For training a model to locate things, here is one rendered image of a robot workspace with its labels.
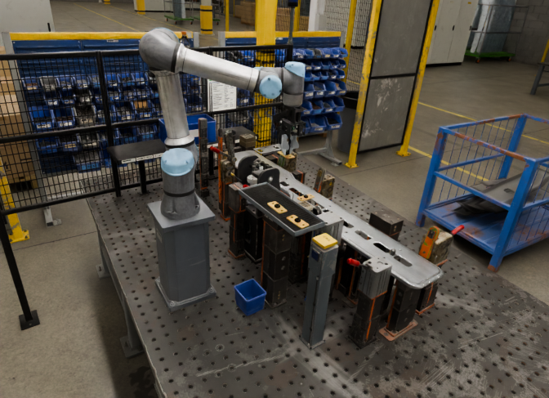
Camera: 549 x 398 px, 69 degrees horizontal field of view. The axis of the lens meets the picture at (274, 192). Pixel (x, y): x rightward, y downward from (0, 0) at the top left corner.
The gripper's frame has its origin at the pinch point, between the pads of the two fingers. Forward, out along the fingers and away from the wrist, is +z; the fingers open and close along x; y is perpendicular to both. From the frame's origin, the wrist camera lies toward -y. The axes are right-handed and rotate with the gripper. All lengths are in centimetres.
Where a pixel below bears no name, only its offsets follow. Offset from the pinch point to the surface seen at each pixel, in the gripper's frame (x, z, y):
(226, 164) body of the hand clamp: -5, 25, -49
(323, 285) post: -12, 30, 48
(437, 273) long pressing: 29, 29, 62
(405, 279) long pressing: 15, 29, 59
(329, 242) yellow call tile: -11.0, 13.1, 46.7
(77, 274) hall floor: -84, 129, -132
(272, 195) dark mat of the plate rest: -11.9, 13.2, 10.5
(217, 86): 15, -2, -109
